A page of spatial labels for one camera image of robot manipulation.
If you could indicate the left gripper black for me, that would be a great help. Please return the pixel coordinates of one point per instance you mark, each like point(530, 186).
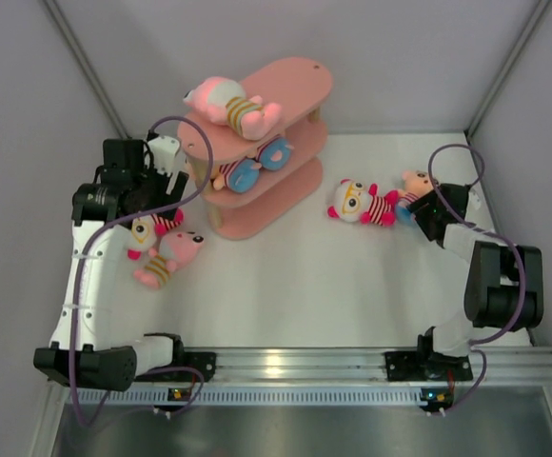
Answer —
point(163, 199)

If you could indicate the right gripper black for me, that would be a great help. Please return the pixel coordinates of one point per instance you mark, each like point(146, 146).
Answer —
point(431, 199)

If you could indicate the orange-head blue-body plush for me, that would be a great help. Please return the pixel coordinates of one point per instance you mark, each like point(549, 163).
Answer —
point(417, 184)

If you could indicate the large pink frog plush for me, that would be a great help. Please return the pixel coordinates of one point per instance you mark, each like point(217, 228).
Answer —
point(224, 102)

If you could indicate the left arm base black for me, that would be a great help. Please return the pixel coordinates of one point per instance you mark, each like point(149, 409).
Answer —
point(203, 361)

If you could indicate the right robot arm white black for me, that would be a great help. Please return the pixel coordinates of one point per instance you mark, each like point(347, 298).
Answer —
point(504, 286)

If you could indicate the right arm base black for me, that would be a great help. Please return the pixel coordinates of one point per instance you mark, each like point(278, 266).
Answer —
point(411, 366)

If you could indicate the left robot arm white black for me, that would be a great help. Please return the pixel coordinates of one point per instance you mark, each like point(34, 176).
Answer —
point(136, 175)

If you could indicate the blue plush on shelf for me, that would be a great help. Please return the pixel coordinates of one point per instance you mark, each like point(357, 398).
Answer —
point(275, 153)
point(239, 176)

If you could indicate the pink three-tier shelf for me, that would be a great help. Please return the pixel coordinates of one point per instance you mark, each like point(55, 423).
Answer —
point(257, 141)

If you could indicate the left white glasses plush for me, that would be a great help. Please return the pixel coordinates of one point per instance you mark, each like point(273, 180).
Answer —
point(146, 231)

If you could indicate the white glasses plush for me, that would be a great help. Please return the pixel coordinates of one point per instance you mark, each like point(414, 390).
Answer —
point(146, 231)
point(354, 202)

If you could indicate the small pink frog plush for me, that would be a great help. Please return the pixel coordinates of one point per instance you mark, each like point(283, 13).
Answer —
point(176, 250)

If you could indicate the right white glasses plush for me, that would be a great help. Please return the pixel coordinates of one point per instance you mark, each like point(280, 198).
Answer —
point(354, 202)

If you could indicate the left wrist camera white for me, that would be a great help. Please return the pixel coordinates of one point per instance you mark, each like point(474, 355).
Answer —
point(164, 150)

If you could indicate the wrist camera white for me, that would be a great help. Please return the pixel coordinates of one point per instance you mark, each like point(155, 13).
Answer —
point(474, 201)
point(164, 150)

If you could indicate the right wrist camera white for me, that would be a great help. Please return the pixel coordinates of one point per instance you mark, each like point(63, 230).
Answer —
point(474, 201)

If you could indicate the aluminium mounting rail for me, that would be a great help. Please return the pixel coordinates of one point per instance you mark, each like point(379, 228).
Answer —
point(295, 363)

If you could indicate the slotted cable duct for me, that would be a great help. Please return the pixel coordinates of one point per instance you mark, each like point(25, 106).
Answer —
point(213, 395)

